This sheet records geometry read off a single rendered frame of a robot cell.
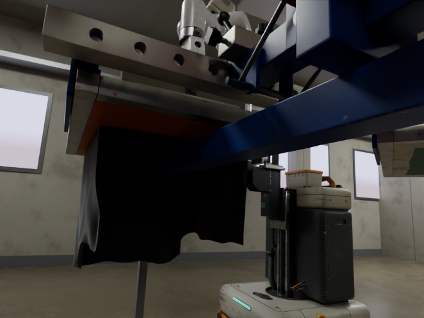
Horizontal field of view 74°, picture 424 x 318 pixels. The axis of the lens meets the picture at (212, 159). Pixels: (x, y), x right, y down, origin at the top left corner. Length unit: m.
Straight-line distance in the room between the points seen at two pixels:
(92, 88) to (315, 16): 0.38
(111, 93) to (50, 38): 0.13
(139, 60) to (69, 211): 3.51
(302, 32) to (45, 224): 3.79
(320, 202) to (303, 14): 1.41
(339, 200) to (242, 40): 1.38
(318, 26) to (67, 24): 0.35
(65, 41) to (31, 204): 3.54
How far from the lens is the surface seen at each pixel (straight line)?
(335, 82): 0.36
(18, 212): 3.99
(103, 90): 0.56
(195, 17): 0.92
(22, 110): 4.12
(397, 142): 0.87
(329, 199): 1.73
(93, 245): 0.80
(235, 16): 1.23
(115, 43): 0.50
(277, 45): 0.47
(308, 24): 0.35
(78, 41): 0.50
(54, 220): 3.95
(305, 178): 1.86
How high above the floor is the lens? 0.76
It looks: 10 degrees up
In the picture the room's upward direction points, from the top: 3 degrees clockwise
